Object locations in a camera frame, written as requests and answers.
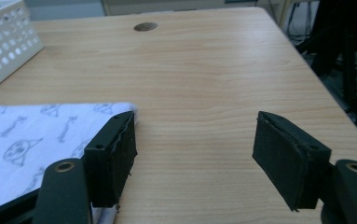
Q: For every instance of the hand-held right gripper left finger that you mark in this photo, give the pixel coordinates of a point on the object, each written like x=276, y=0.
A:
x=109, y=161

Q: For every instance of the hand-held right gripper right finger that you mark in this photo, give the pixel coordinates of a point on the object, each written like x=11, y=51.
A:
x=286, y=161

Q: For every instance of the white printed cloth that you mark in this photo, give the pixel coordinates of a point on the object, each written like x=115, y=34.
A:
x=27, y=146

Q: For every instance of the black metal stand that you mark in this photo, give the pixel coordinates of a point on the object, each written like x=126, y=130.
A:
x=342, y=46

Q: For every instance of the round table grommet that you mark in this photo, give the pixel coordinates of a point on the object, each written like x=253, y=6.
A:
x=145, y=26

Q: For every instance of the white perforated basket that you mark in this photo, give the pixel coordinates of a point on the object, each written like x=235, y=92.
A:
x=3, y=43

